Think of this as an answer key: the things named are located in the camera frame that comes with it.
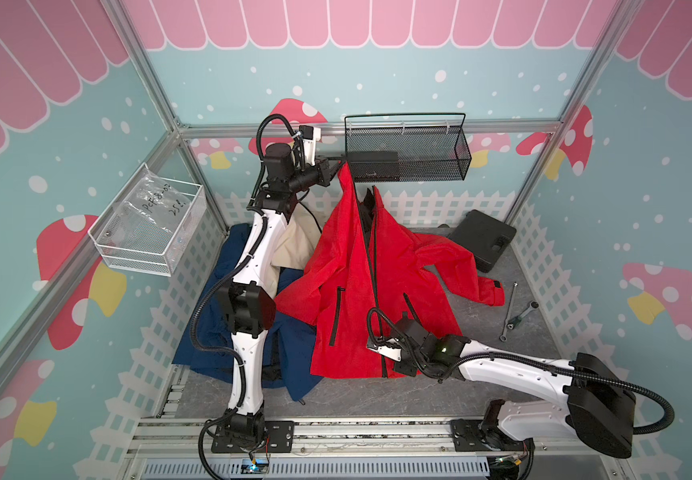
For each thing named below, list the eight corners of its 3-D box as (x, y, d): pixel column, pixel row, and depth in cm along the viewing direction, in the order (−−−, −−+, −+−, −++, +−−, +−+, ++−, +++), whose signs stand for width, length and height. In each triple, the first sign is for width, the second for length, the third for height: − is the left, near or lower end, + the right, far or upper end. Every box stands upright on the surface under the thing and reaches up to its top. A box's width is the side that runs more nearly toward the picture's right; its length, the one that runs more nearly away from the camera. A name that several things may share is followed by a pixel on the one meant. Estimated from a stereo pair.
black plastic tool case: (438, 250, 115) (442, 239, 110) (470, 217, 127) (475, 205, 122) (484, 277, 107) (490, 266, 102) (513, 239, 119) (521, 227, 114)
